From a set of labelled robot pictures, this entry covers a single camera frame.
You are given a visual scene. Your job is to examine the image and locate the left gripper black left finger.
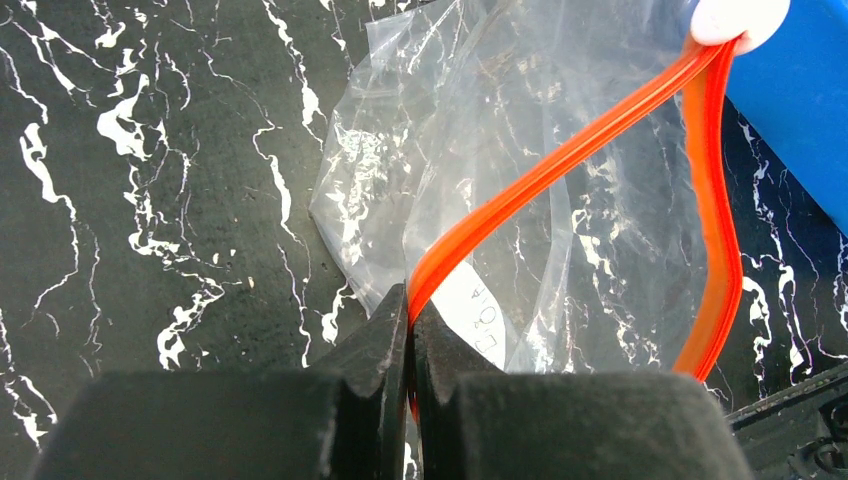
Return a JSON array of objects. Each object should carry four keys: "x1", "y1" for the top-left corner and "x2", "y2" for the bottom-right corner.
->
[{"x1": 29, "y1": 284, "x2": 407, "y2": 479}]

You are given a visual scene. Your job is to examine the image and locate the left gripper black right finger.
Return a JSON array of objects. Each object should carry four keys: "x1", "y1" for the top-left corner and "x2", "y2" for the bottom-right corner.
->
[{"x1": 410, "y1": 307, "x2": 753, "y2": 479}]

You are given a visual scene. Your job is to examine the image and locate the clear zip bag orange zipper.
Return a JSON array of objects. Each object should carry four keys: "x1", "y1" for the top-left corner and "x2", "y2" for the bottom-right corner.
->
[{"x1": 308, "y1": 0, "x2": 793, "y2": 425}]

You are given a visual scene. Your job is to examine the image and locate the blue plastic bin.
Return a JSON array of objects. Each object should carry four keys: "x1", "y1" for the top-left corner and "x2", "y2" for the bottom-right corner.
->
[{"x1": 675, "y1": 0, "x2": 848, "y2": 236}]

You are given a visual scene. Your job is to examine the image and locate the aluminium front rail frame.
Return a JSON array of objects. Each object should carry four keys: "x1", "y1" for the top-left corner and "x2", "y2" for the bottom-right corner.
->
[{"x1": 727, "y1": 364, "x2": 847, "y2": 479}]

